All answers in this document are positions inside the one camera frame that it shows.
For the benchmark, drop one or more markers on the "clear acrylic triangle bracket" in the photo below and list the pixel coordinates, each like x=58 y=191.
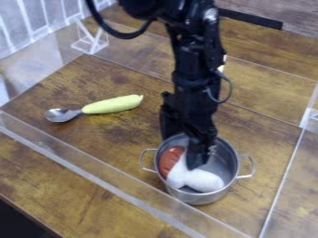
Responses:
x=90 y=43

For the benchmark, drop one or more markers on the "red and white plush mushroom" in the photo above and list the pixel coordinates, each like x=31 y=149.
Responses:
x=178 y=176

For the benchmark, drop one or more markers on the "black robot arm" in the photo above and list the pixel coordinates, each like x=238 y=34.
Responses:
x=193 y=26

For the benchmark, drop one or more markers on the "clear acrylic barrier wall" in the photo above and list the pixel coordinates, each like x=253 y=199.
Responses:
x=72 y=175

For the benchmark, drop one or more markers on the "silver metal pot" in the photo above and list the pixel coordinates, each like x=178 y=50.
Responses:
x=223 y=164

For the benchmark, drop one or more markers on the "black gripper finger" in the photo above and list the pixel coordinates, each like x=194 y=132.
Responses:
x=170 y=122
x=201 y=146

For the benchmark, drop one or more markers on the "black wall strip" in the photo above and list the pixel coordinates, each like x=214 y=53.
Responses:
x=276 y=24

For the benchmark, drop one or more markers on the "yellow handled metal spoon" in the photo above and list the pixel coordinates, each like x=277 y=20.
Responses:
x=118 y=104

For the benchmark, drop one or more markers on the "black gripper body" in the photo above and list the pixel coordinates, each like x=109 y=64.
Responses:
x=194 y=100

